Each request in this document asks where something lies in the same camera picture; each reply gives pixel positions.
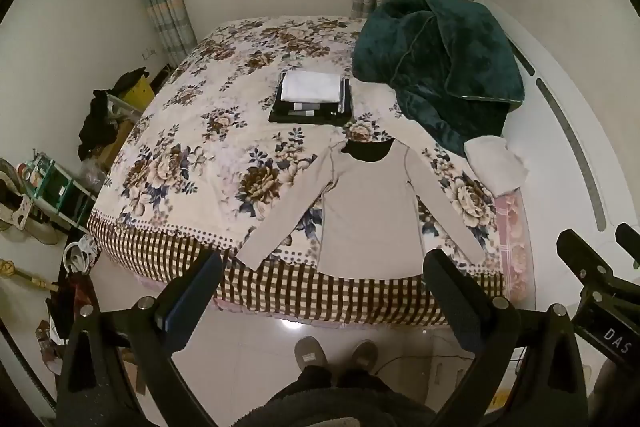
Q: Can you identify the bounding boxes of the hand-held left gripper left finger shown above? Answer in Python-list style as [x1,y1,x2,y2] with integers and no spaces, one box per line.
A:
[55,249,224,427]

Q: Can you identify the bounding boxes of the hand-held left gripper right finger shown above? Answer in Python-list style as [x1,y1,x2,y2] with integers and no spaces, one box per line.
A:
[422,249,594,427]

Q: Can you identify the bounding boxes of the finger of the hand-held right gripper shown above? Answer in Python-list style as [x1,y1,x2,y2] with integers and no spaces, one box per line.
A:
[615,222,640,269]
[556,229,640,308]

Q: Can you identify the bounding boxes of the beige long-sleeve shirt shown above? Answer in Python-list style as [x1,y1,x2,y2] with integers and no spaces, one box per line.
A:
[235,137,487,282]

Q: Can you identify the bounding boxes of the stack of folded clothes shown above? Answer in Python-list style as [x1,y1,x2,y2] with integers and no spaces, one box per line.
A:
[268,77,351,126]

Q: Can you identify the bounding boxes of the pink bed sheet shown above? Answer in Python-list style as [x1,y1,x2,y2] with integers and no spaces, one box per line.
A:
[492,189,536,304]

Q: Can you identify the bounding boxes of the person's grey slipper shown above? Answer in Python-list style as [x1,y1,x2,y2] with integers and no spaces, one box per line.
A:
[349,339,380,374]
[293,335,329,376]

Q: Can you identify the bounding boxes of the white towel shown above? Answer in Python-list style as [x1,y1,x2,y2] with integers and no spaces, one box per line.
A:
[463,135,530,196]

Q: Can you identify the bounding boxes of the white headboard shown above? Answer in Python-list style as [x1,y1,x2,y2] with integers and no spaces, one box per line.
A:
[472,0,627,258]

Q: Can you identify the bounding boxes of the floral bedspread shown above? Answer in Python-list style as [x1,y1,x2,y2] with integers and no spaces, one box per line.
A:
[86,14,507,328]

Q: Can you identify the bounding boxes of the green storage rack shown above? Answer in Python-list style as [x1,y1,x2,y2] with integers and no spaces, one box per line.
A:
[27,151,99,229]

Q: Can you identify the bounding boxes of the pair of shoes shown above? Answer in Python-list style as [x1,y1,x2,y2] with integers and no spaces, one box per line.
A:
[0,158,57,246]

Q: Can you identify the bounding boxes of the black cloth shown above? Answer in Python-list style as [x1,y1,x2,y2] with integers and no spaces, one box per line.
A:
[77,67,151,158]

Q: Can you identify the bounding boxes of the yellow box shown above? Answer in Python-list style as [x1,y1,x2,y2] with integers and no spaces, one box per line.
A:
[122,74,156,110]

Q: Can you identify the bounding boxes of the white folded garment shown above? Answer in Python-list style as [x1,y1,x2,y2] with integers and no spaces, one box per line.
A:
[279,70,344,106]

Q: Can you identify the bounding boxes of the dark green plush blanket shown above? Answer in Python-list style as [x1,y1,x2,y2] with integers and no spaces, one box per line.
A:
[351,0,526,158]

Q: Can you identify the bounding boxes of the white cable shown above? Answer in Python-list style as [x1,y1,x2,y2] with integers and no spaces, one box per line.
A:
[64,234,101,274]

